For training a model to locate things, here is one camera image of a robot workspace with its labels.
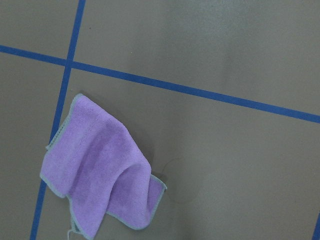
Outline purple microfiber cloth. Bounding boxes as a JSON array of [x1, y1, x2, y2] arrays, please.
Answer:
[[40, 94, 166, 240]]

